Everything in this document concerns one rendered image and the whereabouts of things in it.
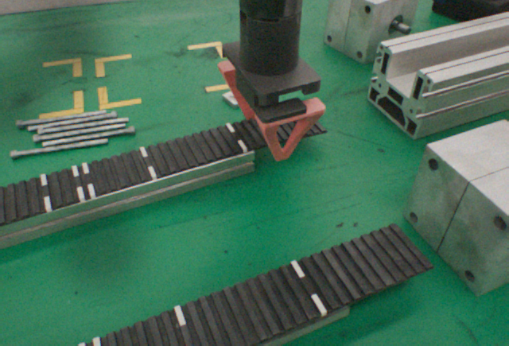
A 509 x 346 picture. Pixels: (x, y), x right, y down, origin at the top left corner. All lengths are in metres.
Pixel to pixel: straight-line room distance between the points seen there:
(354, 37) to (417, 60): 0.13
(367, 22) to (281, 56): 0.29
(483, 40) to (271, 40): 0.35
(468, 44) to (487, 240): 0.33
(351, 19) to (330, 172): 0.28
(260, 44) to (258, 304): 0.22
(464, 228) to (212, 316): 0.22
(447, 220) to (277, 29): 0.22
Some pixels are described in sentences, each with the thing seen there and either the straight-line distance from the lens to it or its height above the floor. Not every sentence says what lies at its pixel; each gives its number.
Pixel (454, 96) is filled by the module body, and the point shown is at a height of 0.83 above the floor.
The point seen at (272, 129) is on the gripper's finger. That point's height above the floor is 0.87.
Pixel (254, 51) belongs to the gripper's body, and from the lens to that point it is 0.42.
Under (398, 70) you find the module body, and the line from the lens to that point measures 0.60.
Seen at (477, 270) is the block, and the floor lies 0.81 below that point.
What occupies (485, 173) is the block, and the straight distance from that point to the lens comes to 0.41.
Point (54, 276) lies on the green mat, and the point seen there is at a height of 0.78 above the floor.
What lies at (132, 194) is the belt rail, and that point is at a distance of 0.46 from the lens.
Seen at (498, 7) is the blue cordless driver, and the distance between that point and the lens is 0.86.
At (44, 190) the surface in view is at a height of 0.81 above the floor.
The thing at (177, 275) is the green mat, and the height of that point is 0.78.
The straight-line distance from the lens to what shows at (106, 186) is 0.46.
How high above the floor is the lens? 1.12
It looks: 42 degrees down
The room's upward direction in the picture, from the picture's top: straight up
